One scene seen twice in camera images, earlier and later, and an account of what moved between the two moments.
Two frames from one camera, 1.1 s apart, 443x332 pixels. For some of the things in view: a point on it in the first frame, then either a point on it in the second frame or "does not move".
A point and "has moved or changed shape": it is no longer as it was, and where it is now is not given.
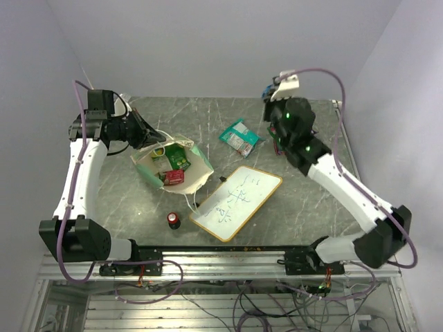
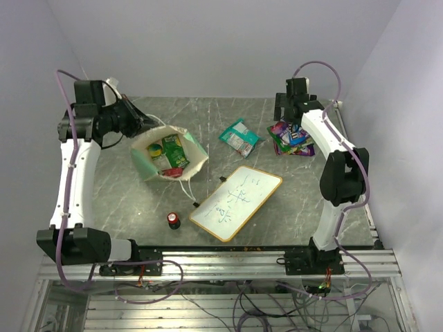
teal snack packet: (241, 138) does not move
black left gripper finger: (145, 135) to (149, 123)
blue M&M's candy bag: (267, 90) has moved or changed shape
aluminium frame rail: (251, 265) does not move
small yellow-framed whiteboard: (227, 211) does not move
